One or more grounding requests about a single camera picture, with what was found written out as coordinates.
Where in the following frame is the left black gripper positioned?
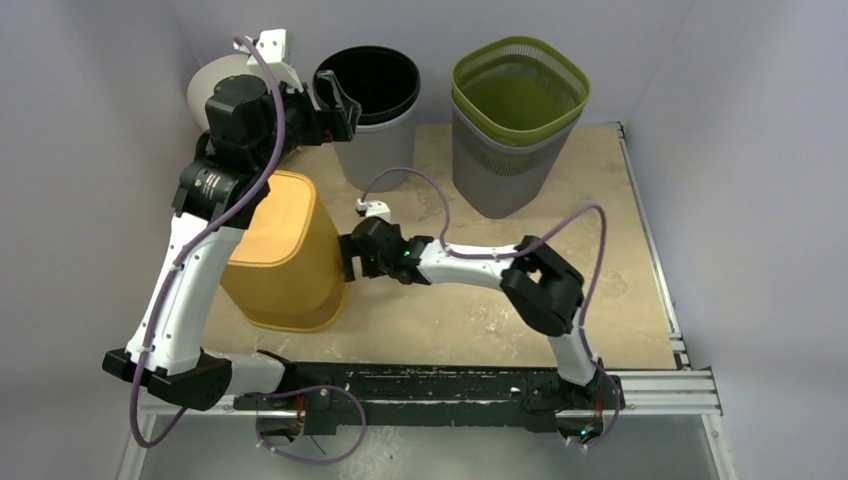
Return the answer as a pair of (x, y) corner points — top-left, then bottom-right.
(255, 70), (360, 176)

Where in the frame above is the yellow mesh basket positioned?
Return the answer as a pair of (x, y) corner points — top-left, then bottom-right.
(221, 171), (348, 333)

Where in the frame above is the grey mesh basket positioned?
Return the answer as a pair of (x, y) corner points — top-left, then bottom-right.
(451, 100), (577, 219)

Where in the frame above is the green mesh basket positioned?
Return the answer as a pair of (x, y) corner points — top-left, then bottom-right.
(452, 36), (591, 147)

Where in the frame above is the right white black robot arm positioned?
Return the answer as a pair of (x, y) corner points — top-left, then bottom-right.
(338, 216), (623, 407)

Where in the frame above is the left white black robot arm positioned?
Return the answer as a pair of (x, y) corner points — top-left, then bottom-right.
(102, 70), (361, 411)

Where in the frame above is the white orange cylindrical container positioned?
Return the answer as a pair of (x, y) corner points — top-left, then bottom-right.
(186, 53), (250, 131)

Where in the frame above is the grey bin with black liner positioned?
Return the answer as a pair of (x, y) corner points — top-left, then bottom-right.
(316, 45), (421, 193)

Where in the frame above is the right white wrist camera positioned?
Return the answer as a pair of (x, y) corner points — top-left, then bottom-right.
(355, 198), (392, 223)

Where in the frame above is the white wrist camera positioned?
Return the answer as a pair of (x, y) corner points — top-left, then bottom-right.
(355, 198), (392, 223)
(233, 28), (305, 93)

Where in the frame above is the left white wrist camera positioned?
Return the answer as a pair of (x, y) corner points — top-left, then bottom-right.
(233, 28), (305, 93)

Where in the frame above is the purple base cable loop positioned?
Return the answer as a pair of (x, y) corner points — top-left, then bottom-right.
(254, 384), (368, 466)

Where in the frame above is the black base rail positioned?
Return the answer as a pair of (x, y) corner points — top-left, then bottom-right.
(234, 362), (625, 437)

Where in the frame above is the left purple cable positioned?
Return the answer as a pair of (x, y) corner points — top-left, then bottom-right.
(128, 34), (289, 450)

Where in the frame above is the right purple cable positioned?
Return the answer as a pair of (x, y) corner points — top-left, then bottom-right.
(360, 166), (627, 452)

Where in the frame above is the aluminium table frame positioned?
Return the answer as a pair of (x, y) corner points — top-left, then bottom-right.
(115, 122), (740, 480)

